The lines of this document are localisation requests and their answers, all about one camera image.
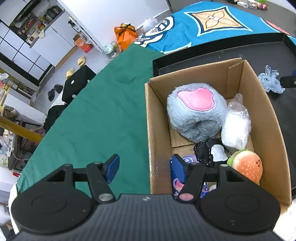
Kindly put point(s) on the orange gift bag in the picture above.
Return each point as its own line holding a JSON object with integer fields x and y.
{"x": 125, "y": 35}

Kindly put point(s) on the small white packet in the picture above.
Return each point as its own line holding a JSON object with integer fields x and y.
{"x": 218, "y": 153}

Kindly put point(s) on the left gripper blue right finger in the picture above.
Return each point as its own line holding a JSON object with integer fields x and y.
{"x": 180, "y": 169}

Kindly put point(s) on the blue patterned blanket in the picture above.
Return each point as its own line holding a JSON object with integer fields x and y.
{"x": 200, "y": 23}

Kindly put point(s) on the white stuffing plastic bag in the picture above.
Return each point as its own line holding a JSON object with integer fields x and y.
{"x": 237, "y": 126}

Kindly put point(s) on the white small box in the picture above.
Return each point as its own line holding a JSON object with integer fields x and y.
{"x": 242, "y": 4}

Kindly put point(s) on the red small toy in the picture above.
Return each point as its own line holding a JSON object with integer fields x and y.
{"x": 262, "y": 6}

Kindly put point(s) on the clear bag with items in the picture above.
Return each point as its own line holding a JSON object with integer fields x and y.
{"x": 111, "y": 50}

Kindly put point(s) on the black dice stool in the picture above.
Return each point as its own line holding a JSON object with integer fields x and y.
{"x": 76, "y": 82}

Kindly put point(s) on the blue tissue pack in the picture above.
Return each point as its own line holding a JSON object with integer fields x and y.
{"x": 177, "y": 185}

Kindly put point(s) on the blue denim rabbit plush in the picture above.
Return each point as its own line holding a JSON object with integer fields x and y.
{"x": 269, "y": 81}

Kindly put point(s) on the green blanket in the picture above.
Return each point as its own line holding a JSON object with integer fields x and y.
{"x": 107, "y": 117}

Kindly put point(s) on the black clothes pile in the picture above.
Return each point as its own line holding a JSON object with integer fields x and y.
{"x": 53, "y": 113}

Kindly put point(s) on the right black slipper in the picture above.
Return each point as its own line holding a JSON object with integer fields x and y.
{"x": 58, "y": 88}

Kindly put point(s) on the orange burger plush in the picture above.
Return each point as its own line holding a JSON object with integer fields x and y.
{"x": 247, "y": 163}

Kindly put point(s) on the white kitchen cabinet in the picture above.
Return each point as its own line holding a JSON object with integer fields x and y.
{"x": 58, "y": 40}

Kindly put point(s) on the orange cardboard box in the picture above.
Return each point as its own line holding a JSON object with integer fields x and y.
{"x": 83, "y": 45}

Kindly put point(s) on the left yellow slipper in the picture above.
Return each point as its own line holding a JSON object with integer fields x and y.
{"x": 69, "y": 73}

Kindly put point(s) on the left black slipper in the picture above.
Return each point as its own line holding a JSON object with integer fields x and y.
{"x": 51, "y": 95}

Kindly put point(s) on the yellow slipper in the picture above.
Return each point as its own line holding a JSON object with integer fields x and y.
{"x": 81, "y": 61}
{"x": 69, "y": 73}

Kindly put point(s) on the black dotted fabric pouch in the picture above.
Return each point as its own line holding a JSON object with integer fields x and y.
{"x": 202, "y": 152}

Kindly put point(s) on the black grid sliding door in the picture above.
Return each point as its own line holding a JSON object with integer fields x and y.
{"x": 25, "y": 61}

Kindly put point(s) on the brown cardboard box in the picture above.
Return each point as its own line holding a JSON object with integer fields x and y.
{"x": 228, "y": 77}

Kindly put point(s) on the grey door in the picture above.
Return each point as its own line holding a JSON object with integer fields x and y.
{"x": 176, "y": 5}

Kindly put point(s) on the black slipper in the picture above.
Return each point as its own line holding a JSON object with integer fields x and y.
{"x": 58, "y": 88}
{"x": 51, "y": 95}

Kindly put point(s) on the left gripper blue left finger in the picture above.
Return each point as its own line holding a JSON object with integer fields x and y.
{"x": 110, "y": 168}

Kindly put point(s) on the grey pink fluffy plush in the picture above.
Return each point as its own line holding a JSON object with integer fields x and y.
{"x": 196, "y": 111}

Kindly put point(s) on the black shallow tray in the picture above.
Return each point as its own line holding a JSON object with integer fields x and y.
{"x": 273, "y": 49}

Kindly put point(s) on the yellow leg table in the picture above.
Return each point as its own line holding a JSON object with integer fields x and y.
{"x": 10, "y": 125}

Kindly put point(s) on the white fluffy towel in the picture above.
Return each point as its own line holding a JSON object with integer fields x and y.
{"x": 285, "y": 226}

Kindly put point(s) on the right yellow slipper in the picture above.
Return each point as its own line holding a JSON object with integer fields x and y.
{"x": 81, "y": 61}

